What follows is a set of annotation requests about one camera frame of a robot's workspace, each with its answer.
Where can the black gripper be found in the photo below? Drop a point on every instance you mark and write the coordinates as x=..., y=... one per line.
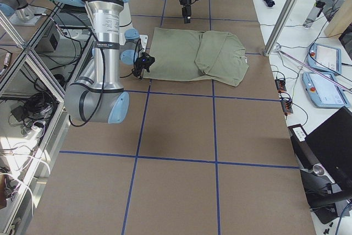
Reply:
x=184, y=0
x=140, y=66

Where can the olive green long-sleeve shirt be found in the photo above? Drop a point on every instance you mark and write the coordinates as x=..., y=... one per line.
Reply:
x=189, y=55

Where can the clear water bottle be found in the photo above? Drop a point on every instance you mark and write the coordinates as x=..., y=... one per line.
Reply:
x=314, y=13

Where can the blue teach pendant far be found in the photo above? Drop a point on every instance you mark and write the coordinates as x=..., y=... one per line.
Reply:
x=325, y=58

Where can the blue teach pendant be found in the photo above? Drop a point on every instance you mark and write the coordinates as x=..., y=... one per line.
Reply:
x=323, y=91
x=325, y=58

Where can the blue teach pendant near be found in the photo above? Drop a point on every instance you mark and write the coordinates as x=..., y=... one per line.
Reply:
x=323, y=91

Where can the black monitor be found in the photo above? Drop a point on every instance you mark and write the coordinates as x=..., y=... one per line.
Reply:
x=325, y=164

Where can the aluminium frame rack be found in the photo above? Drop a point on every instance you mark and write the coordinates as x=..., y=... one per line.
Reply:
x=29, y=148

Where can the aluminium frame post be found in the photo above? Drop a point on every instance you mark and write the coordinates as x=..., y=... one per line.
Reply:
x=279, y=26

